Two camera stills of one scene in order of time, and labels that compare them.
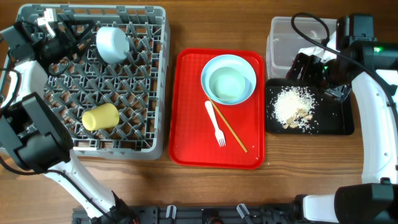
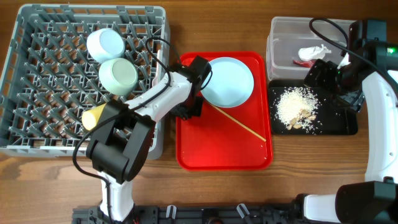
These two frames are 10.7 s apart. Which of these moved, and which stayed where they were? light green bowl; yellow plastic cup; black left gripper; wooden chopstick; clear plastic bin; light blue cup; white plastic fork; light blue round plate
Moved: light blue cup; white plastic fork; wooden chopstick; black left gripper; light green bowl
Stayed: clear plastic bin; yellow plastic cup; light blue round plate
